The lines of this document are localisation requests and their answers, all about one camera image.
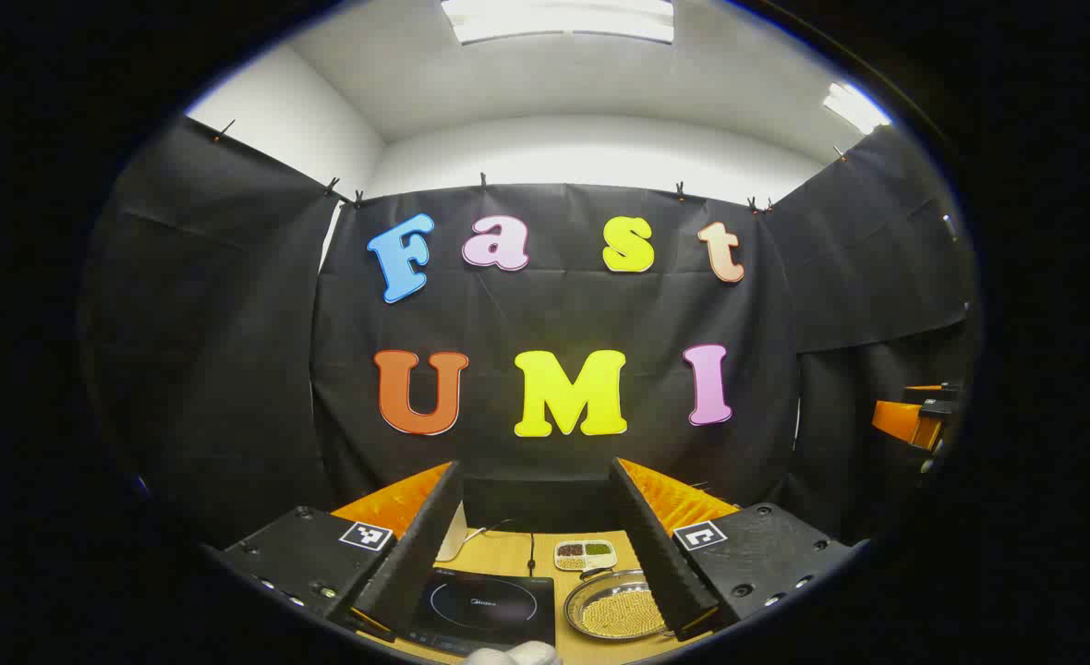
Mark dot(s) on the row of black cloth clips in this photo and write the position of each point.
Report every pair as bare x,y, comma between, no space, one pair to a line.
483,179

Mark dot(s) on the white toaster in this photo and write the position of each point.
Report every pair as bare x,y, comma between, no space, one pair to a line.
453,540

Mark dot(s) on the stainless steel pot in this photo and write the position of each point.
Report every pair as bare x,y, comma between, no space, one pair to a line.
591,600

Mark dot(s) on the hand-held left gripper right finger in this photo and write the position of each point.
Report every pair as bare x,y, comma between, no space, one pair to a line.
660,554

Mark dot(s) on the white divided bean tray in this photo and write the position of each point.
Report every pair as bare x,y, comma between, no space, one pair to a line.
585,555

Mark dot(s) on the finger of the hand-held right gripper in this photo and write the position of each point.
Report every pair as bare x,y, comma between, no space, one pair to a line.
901,420

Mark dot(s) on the black induction cooktop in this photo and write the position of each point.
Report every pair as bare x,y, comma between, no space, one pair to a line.
485,610

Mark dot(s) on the ceiling light panel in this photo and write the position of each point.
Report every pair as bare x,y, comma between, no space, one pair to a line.
559,18

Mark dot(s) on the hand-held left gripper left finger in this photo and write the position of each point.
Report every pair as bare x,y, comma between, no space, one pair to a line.
416,545

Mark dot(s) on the pile of soybeans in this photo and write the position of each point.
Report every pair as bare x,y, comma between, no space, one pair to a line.
623,614

